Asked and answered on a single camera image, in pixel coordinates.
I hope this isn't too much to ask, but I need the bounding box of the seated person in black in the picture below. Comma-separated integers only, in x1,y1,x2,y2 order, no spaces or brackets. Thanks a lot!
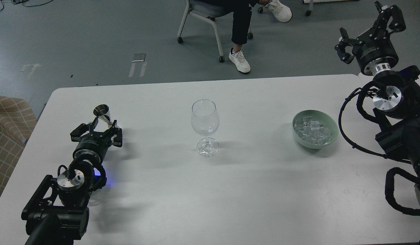
202,0,292,74

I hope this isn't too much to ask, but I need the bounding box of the green bowl of ice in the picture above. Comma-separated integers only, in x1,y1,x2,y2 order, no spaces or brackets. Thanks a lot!
291,110,339,149

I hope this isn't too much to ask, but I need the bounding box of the clear wine glass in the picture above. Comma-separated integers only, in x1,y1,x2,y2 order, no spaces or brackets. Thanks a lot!
191,99,220,157

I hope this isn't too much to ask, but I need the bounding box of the grey office chair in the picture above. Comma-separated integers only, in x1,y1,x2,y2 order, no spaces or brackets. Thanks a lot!
177,0,254,63

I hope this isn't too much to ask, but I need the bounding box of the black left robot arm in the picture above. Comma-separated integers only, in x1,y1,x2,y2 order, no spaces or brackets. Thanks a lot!
21,116,123,245

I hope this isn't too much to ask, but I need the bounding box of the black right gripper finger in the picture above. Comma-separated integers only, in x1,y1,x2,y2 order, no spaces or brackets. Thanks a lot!
370,1,406,40
335,28,359,65

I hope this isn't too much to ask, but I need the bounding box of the steel cocktail jigger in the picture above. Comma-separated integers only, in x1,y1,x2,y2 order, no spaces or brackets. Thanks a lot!
93,104,118,128

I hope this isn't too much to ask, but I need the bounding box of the grey tape on floor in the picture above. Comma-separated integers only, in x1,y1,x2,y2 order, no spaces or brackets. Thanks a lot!
128,53,147,78

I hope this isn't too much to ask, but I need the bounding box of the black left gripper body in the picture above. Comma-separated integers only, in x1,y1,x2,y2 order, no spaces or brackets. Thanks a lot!
73,132,110,163

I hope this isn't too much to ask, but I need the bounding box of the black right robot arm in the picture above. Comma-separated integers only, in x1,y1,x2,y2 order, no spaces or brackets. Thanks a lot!
335,1,420,216

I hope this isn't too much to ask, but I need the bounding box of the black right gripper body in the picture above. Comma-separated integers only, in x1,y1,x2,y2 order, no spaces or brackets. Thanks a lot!
353,29,399,76

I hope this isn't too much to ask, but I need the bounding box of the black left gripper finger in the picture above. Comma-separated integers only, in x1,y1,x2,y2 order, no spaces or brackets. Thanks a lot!
107,120,123,147
70,117,98,142

